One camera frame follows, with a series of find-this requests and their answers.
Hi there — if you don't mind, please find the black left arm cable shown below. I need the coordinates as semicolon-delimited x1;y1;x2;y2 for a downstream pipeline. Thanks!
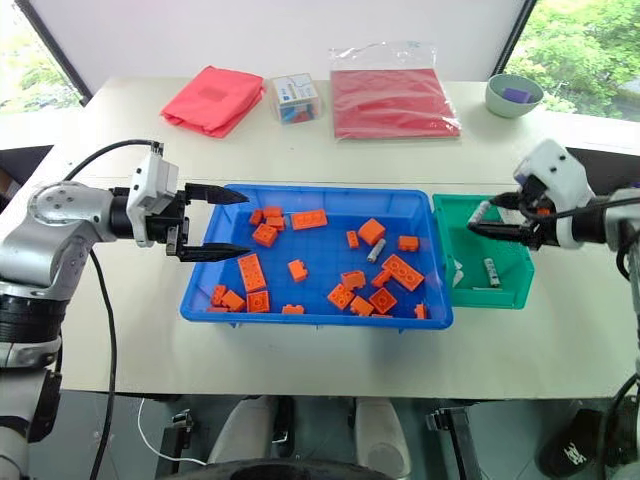
64;138;166;480

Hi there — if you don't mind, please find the black metal stand bracket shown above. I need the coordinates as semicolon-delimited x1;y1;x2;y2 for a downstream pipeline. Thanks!
156;408;197;477
424;405;484;480

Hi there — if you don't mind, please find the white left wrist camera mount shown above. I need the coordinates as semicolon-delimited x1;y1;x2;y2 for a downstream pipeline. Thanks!
125;152;180;248

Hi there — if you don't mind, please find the thin white cable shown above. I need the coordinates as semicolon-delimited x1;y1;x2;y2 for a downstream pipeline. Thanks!
136;397;207;467

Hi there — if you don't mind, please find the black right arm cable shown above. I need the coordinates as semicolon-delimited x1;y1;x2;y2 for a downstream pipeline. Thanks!
542;192;640;471

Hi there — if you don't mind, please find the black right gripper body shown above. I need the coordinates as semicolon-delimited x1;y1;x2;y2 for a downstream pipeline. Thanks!
517;175;557;252

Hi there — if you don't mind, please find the long orange toy brick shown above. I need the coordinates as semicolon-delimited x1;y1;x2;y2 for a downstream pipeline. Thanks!
382;253;426;292
237;253;268;294
290;208;329;232

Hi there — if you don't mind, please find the folded pink cloth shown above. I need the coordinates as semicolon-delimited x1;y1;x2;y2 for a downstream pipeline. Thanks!
159;66;266;140

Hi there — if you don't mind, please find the pale green bowl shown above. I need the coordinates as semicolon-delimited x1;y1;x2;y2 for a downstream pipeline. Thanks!
485;73;545;120

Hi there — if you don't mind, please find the white rounded robot leg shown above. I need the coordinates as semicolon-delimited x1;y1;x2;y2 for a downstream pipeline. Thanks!
206;396;279;467
354;396;412;480

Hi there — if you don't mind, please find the black shoe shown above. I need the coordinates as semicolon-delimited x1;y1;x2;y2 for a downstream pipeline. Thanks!
536;407;609;479

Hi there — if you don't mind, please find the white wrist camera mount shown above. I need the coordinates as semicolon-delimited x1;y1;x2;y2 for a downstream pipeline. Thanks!
125;152;180;248
514;138;596;250

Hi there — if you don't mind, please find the clear plastic box with blocks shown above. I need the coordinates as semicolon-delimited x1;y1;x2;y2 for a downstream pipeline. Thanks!
270;72;323;127

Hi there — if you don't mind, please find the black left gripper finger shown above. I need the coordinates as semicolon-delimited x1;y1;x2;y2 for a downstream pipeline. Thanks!
184;183;251;206
177;242;252;264

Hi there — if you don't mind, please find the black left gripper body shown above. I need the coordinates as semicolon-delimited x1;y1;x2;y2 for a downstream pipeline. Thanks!
144;182;194;259

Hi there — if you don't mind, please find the green plastic bin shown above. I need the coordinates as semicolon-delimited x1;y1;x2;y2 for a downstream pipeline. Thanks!
431;193;536;311

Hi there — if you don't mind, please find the blue plastic bin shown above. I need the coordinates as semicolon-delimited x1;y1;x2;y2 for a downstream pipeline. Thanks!
178;183;455;334

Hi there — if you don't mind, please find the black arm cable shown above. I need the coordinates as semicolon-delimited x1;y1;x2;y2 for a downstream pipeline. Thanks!
64;138;166;480
542;192;640;471

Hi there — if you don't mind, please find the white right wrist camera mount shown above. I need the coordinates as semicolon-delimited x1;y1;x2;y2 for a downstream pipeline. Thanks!
514;138;596;250

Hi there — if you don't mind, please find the red cloth in clear bag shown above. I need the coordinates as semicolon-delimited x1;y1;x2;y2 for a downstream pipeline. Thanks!
327;41;463;147

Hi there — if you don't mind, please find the square orange toy brick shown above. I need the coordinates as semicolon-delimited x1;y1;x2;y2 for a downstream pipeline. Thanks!
245;290;271;314
327;283;357;312
252;223;279;248
368;287;398;316
357;217;387;247

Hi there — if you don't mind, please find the black window frame bar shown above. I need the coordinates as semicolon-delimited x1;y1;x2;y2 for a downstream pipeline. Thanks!
492;0;539;81
13;0;94;107

